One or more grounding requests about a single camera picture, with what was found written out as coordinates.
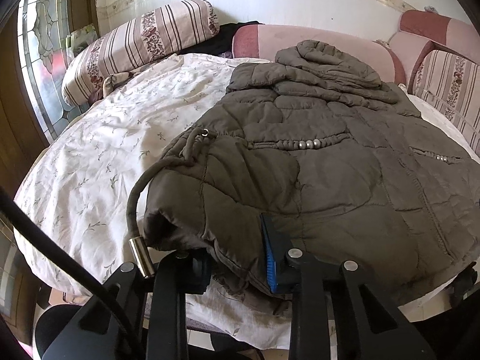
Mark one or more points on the white floral bed sheet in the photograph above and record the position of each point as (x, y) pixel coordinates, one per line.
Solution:
(77, 189)

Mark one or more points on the stained glass window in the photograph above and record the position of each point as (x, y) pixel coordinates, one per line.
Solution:
(42, 29)

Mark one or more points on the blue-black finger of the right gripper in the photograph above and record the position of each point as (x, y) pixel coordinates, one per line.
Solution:
(463, 283)

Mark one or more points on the pink padded headboard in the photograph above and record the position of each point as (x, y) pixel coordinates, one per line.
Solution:
(396, 61)

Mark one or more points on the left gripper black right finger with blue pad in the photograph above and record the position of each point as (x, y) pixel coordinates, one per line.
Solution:
(337, 310)

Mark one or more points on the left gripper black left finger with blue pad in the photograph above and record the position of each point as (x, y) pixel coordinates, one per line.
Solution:
(154, 308)

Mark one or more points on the floral box by window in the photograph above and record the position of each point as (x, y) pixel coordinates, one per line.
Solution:
(80, 39)

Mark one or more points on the grey-brown hooded puffer jacket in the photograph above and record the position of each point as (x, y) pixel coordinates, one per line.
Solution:
(342, 163)

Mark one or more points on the black garment by headboard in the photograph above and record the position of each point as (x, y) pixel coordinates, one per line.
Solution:
(221, 44)

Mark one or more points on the striped floral bolster pillow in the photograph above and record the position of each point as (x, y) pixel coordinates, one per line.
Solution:
(145, 39)

